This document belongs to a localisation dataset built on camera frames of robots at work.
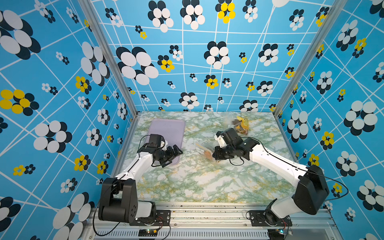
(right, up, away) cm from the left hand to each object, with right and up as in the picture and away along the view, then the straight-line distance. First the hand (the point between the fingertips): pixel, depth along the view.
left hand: (179, 154), depth 87 cm
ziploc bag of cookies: (+15, +2, 0) cm, 15 cm away
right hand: (+20, +1, -5) cm, 21 cm away
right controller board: (+48, -35, -17) cm, 61 cm away
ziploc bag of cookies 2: (+43, +17, +21) cm, 51 cm away
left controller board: (-14, -35, -14) cm, 41 cm away
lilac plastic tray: (-8, +14, +24) cm, 28 cm away
